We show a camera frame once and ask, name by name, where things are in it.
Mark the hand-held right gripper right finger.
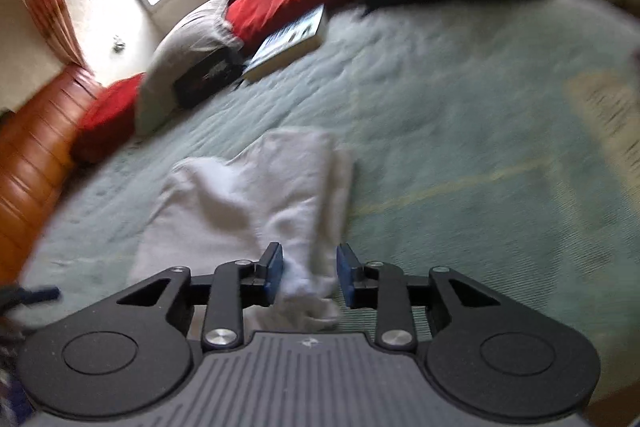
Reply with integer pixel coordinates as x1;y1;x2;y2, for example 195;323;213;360
337;243;501;350

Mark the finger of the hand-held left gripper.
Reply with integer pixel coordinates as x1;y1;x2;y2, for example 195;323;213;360
0;286;61;308

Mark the wooden headboard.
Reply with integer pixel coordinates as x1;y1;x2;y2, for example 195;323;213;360
0;64;108;283

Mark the blue paperback book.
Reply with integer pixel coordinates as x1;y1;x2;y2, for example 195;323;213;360
241;4;326;82

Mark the grey pillow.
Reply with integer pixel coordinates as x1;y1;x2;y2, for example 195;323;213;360
135;0;246;136

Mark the green checked blanket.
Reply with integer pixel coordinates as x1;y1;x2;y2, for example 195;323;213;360
20;0;640;408

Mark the black zip pouch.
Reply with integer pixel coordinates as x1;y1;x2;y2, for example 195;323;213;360
172;49;246;110

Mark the white printed t-shirt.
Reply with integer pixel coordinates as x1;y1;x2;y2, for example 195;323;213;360
127;129;356;333

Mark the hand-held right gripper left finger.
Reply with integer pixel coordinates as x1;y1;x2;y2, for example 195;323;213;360
117;242;285;350

